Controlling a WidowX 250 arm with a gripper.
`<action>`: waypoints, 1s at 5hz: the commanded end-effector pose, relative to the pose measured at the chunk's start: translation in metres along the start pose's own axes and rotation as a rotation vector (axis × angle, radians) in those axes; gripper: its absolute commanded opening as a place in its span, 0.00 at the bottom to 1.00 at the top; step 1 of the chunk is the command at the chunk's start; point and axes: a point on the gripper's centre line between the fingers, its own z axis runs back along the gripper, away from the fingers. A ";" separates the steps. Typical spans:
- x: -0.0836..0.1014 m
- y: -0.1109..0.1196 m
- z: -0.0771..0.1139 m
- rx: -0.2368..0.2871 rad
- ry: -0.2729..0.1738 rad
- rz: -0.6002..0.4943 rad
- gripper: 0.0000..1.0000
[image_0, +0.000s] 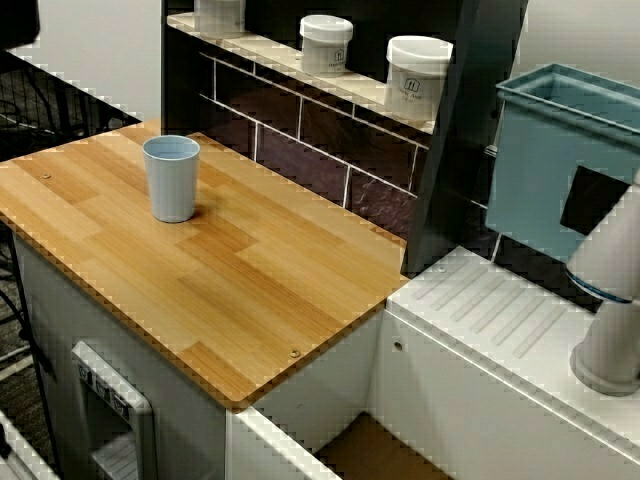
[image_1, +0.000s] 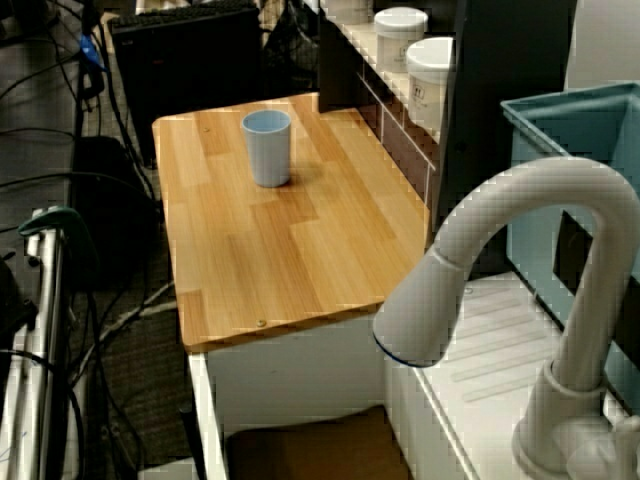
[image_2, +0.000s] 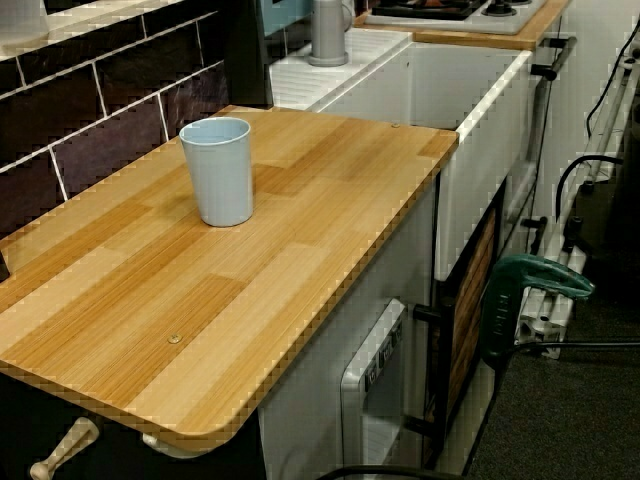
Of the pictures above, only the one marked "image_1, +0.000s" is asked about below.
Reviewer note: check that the light blue plastic cup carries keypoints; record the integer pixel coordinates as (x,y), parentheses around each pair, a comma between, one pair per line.
(270,155)

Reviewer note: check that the narrow dark hutch side panel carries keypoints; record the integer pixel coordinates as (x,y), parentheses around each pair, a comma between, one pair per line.
(345,60)

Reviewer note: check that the aluminium frame rail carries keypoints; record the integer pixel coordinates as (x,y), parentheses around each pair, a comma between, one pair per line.
(47,310)

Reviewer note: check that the teal plastic bin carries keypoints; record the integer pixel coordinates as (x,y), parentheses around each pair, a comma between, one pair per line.
(530,210)

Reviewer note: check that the white curved toy faucet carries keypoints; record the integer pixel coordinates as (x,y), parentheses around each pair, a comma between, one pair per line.
(550,180)

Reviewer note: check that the black box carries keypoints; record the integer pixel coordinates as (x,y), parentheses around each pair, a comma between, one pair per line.
(150,100)

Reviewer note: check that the wide dark hutch upright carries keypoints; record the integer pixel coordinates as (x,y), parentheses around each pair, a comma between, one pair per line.
(500,125)

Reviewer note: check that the green clamp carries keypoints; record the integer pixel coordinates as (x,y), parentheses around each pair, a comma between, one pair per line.
(50,217)

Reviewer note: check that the black bulky device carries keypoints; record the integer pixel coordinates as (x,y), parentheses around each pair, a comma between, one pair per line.
(15,300)

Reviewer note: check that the white labelled jar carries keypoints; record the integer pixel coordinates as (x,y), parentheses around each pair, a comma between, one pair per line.
(400,45)
(430,75)

